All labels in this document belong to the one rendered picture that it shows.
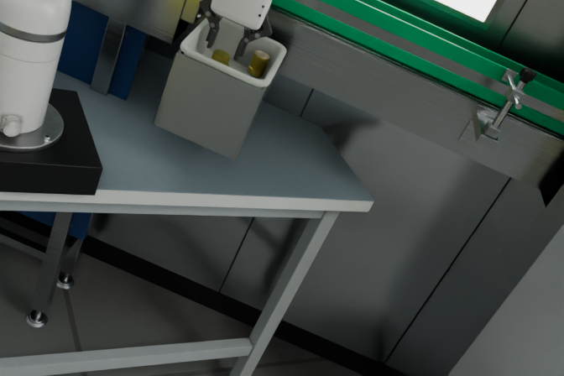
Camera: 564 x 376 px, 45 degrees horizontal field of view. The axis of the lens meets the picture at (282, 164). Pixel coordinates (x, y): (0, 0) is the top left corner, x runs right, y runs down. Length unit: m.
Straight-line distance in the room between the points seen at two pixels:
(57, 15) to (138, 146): 0.38
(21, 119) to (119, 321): 1.01
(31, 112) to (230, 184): 0.42
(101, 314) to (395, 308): 0.85
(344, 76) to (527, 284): 0.58
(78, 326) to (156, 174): 0.80
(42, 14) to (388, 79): 0.72
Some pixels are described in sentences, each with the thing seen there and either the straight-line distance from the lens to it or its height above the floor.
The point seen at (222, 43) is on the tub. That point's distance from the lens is 1.43.
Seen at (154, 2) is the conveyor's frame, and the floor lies 0.99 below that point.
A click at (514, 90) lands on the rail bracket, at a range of 1.38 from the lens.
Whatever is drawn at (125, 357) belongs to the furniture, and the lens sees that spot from 1.74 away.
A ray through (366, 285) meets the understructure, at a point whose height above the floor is 0.35.
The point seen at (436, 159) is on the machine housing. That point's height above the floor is 0.80.
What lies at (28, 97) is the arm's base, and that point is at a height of 0.90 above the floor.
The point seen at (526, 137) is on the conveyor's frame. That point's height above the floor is 1.02.
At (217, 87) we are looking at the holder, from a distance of 1.24.
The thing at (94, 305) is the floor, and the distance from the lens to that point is 2.10.
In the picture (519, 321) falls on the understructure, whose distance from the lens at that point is 1.60.
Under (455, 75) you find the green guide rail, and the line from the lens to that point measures 1.49.
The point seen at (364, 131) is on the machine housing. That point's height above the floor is 0.79.
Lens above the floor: 1.51
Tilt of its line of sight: 30 degrees down
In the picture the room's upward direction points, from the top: 25 degrees clockwise
